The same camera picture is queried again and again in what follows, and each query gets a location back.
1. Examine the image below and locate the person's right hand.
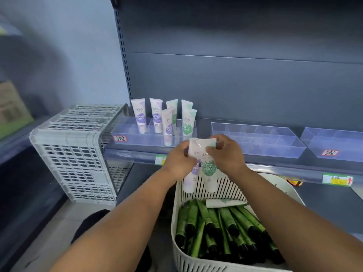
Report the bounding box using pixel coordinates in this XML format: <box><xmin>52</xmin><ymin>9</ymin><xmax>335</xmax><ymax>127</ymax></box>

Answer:
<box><xmin>205</xmin><ymin>134</ymin><xmax>250</xmax><ymax>182</ymax></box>

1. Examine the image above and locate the person's left hand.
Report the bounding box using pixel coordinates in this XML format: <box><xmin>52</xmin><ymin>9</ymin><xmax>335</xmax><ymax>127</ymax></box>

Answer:
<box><xmin>163</xmin><ymin>140</ymin><xmax>199</xmax><ymax>182</ymax></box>

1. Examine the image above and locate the white tube purple label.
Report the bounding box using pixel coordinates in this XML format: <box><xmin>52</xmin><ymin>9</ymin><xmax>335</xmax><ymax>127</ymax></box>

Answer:
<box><xmin>131</xmin><ymin>98</ymin><xmax>148</xmax><ymax>134</ymax></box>
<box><xmin>182</xmin><ymin>139</ymin><xmax>202</xmax><ymax>195</ymax></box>
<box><xmin>161</xmin><ymin>108</ymin><xmax>174</xmax><ymax>147</ymax></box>
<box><xmin>149</xmin><ymin>98</ymin><xmax>164</xmax><ymax>134</ymax></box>

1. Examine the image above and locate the person's right forearm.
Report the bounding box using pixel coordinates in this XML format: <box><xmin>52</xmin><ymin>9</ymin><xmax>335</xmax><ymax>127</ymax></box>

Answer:
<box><xmin>227</xmin><ymin>164</ymin><xmax>363</xmax><ymax>272</ymax></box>

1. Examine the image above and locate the person's left forearm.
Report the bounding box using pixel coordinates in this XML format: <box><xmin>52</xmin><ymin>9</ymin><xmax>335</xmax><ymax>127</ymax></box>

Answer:
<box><xmin>49</xmin><ymin>164</ymin><xmax>183</xmax><ymax>272</ymax></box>

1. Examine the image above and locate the clear acrylic divider tray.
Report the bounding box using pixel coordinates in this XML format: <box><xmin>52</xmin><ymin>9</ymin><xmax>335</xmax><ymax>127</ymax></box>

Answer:
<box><xmin>300</xmin><ymin>127</ymin><xmax>363</xmax><ymax>162</ymax></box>
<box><xmin>111</xmin><ymin>116</ymin><xmax>197</xmax><ymax>148</ymax></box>
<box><xmin>210</xmin><ymin>122</ymin><xmax>307</xmax><ymax>159</ymax></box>

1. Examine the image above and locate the clear shelf edge strip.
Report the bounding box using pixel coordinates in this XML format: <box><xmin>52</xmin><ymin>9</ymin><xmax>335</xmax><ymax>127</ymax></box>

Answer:
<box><xmin>103</xmin><ymin>148</ymin><xmax>363</xmax><ymax>188</ymax></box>

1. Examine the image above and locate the dark grey shelf unit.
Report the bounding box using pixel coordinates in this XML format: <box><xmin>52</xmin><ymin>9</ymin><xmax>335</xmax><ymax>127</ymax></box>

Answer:
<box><xmin>103</xmin><ymin>0</ymin><xmax>363</xmax><ymax>272</ymax></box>

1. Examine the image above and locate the pile of green tubes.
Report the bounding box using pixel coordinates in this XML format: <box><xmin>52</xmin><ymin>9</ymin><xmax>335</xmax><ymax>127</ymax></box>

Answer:
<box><xmin>175</xmin><ymin>198</ymin><xmax>286</xmax><ymax>265</ymax></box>

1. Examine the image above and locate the white slotted plastic basket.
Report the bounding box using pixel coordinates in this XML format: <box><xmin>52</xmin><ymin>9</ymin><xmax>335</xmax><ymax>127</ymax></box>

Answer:
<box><xmin>171</xmin><ymin>164</ymin><xmax>307</xmax><ymax>272</ymax></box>

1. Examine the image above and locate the white plastic lattice crate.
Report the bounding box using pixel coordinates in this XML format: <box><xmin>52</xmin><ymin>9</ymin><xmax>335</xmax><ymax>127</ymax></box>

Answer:
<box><xmin>29</xmin><ymin>104</ymin><xmax>134</xmax><ymax>204</ymax></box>

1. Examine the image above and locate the person's black trouser leg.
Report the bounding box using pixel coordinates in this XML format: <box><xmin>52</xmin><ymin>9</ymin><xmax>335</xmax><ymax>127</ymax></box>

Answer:
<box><xmin>70</xmin><ymin>209</ymin><xmax>112</xmax><ymax>245</ymax></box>

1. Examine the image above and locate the dark side shelf rack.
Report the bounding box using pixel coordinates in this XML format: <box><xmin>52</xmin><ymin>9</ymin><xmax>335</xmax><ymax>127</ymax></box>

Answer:
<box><xmin>0</xmin><ymin>34</ymin><xmax>70</xmax><ymax>272</ymax></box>

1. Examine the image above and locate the brown green cardboard box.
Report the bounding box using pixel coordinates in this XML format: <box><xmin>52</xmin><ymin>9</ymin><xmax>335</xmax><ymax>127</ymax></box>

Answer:
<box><xmin>0</xmin><ymin>80</ymin><xmax>35</xmax><ymax>141</ymax></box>

